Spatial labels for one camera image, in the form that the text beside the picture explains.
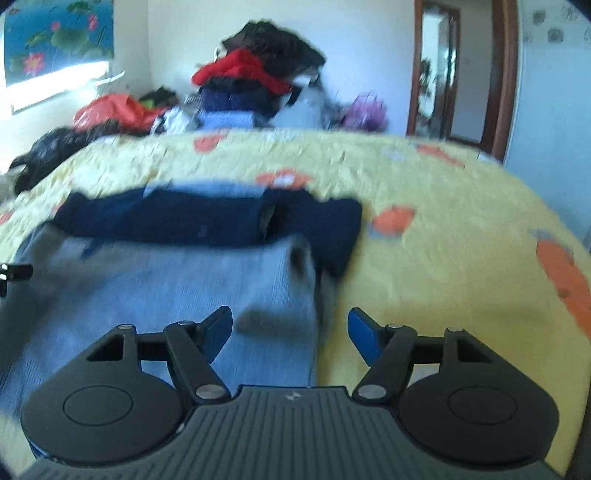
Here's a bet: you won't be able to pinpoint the black clothes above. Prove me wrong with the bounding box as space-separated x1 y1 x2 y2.
221 21 327 78

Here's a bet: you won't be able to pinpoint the red jacket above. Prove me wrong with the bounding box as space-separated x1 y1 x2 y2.
191 48 293 96

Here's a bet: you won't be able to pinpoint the dark patterned cloth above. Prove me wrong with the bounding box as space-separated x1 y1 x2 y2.
9 127 122 195

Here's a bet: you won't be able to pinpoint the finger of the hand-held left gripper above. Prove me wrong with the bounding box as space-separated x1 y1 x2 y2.
0 263 34 297

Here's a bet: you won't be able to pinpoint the lotus flower wall poster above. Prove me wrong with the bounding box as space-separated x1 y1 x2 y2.
4 0 115 89

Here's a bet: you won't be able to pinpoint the dark green cloth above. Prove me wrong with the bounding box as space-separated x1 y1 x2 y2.
139 87 179 110

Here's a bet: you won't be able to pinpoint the orange plastic bag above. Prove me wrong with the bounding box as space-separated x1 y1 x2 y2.
73 93 172 136

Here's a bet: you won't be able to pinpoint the purple plastic bag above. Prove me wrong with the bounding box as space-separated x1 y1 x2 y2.
344 92 389 133

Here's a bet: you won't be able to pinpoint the navy garment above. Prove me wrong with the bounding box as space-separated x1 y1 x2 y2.
198 88 283 114

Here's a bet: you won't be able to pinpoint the wooden door frame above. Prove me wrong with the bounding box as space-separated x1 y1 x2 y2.
406 0 521 163

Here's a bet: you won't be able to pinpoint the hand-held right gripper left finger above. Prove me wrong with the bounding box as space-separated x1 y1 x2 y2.
87 305 233 401

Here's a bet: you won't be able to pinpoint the blue sweater with navy sleeves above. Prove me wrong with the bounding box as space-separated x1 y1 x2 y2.
0 182 363 418

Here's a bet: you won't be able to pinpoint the light blue knit cloth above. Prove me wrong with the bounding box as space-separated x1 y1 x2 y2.
196 111 271 133

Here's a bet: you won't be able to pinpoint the yellow carrot print bedsheet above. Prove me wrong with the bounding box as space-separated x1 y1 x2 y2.
0 127 591 474

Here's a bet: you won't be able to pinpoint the white wardrobe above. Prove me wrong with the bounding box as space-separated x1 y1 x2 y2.
503 0 591 254

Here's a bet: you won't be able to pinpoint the grey cloth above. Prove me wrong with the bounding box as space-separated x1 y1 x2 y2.
272 85 343 131

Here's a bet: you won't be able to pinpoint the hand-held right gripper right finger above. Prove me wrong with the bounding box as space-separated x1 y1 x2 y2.
347 307 491 401

